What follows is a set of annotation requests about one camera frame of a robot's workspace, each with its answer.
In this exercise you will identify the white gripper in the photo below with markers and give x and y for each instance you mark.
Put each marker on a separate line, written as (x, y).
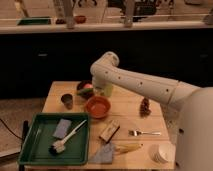
(102, 87)

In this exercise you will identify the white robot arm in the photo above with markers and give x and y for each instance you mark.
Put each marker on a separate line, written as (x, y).
(194, 150)

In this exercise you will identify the small metal cup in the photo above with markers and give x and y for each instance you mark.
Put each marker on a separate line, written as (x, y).
(67, 100)

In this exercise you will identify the pink round fruit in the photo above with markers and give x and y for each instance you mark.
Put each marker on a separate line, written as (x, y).
(88, 86)

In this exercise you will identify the dark bowl with fruit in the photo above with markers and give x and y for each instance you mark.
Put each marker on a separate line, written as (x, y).
(81, 85)

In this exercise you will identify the orange plastic bowl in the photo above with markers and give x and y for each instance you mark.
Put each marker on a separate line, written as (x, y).
(97, 106)

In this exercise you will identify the wooden block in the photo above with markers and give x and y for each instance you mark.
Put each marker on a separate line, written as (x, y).
(109, 131)

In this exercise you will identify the pine cone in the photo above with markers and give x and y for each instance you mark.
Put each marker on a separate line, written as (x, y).
(144, 108)

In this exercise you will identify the blue sponge in tray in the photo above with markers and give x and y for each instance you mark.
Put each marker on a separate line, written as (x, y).
(62, 128)

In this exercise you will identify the silver fork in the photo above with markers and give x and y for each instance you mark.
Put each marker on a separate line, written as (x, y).
(137, 133)

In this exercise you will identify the yellow banana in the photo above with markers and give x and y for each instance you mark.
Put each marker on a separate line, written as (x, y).
(125, 148)

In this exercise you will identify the grey blue cloth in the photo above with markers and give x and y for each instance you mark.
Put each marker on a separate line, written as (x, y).
(104, 155)

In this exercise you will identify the distant red bowl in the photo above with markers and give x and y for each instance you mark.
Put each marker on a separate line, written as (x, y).
(80, 19)

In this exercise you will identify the white dish brush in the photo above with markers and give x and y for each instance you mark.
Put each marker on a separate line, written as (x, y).
(59, 146)

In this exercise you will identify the green plastic tray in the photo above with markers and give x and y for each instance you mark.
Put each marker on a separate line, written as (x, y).
(35, 149)

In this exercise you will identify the stack of white plates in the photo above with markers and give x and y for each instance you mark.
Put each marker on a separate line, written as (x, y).
(162, 153)

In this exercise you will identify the distant green tray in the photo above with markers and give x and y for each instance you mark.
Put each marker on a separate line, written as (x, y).
(34, 21)

